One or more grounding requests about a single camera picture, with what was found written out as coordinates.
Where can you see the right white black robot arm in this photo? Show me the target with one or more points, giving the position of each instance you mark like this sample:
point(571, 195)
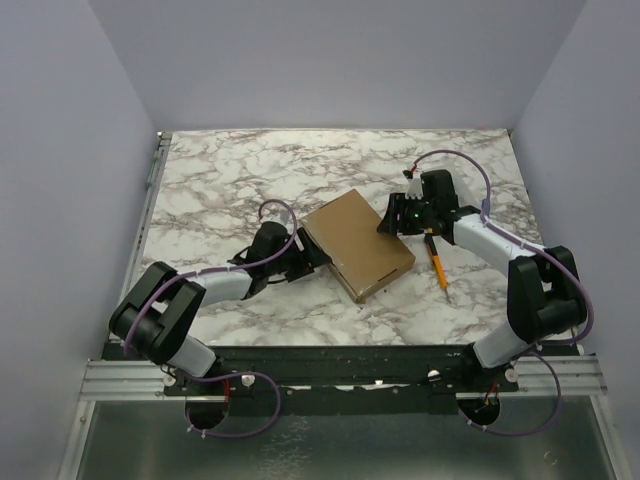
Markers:
point(542, 296)

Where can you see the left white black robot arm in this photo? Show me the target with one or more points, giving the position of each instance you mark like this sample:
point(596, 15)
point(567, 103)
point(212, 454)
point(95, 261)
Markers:
point(154, 318)

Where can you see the aluminium frame rail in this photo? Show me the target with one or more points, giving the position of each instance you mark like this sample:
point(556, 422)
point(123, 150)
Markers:
point(560, 370)

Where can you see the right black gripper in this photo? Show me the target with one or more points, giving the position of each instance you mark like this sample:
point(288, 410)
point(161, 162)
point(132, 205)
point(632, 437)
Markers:
point(395, 215)

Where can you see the clear plastic parts box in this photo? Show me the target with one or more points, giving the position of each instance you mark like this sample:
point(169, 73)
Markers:
point(463, 192)

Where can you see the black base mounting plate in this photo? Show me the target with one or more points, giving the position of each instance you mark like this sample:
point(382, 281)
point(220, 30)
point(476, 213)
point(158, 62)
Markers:
point(340, 380)

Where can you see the brown cardboard express box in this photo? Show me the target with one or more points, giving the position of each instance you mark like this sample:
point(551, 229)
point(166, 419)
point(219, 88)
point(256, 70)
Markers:
point(363, 260)

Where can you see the orange utility knife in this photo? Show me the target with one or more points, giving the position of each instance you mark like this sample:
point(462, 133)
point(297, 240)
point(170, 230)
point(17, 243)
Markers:
point(437, 265)

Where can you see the blue red screwdriver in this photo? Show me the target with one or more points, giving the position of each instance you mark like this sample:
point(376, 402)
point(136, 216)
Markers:
point(485, 206)

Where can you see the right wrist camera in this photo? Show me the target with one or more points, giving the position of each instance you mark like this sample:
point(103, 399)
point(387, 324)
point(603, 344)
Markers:
point(414, 190)

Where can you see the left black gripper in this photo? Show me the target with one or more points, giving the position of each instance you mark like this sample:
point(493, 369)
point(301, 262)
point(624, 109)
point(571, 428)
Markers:
point(308, 259)

